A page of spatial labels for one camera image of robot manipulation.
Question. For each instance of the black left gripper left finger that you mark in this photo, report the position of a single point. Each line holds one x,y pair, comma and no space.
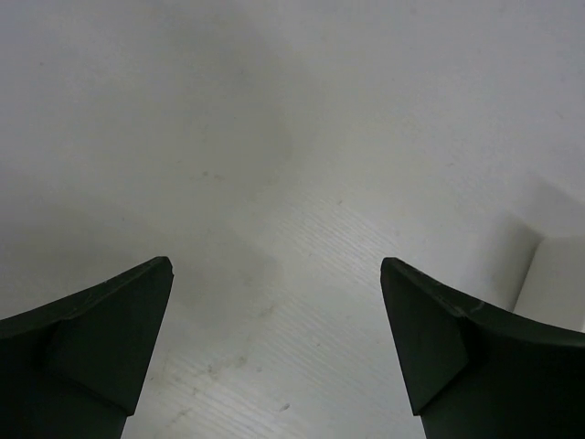
75,368

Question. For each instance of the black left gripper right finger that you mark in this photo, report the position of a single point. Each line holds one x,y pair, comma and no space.
474,370

